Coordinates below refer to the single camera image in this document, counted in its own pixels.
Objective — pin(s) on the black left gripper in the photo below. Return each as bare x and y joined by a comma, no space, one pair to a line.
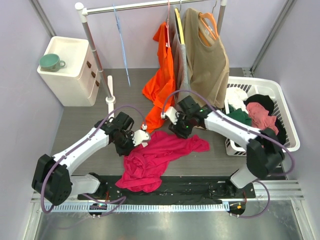
126,151

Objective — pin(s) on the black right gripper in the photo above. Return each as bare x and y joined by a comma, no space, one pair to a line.
179,130

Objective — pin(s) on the magenta t shirt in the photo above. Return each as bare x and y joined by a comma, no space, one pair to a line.
145,165

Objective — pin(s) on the light blue wire hanger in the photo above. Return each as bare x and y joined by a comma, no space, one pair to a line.
122,45

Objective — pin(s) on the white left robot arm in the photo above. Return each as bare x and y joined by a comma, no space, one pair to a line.
53,177

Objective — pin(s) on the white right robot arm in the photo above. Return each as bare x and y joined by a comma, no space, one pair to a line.
263,151

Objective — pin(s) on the grey t shirt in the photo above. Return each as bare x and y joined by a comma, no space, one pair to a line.
179,54

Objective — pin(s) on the orange t shirt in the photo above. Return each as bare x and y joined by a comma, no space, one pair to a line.
162,83

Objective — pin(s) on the beige t shirt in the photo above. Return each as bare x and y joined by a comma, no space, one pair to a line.
208,67

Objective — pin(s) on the yellow hanger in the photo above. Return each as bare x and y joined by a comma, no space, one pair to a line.
179,26

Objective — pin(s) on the orange plastic hanger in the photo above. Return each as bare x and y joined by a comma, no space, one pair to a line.
207,30

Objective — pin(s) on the white garment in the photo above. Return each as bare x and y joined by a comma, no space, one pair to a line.
235,97

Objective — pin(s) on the dark green garment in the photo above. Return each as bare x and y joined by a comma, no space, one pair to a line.
239,115

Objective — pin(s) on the white drawer cabinet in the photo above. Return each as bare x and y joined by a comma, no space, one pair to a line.
77,83

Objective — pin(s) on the pink garment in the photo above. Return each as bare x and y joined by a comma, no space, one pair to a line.
260,117

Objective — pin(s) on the white laundry basket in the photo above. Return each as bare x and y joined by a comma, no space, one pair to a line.
271,88

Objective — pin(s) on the black garment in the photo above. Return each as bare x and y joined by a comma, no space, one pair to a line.
269,105

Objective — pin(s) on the green ceramic cup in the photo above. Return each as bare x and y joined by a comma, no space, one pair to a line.
51,62

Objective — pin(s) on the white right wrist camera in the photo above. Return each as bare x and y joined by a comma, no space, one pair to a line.
172,114

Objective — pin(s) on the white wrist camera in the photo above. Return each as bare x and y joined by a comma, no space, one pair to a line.
141,136
172,114

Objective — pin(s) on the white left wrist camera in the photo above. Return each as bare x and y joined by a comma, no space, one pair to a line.
141,136

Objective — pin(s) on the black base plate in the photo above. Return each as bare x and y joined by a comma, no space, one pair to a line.
180,190

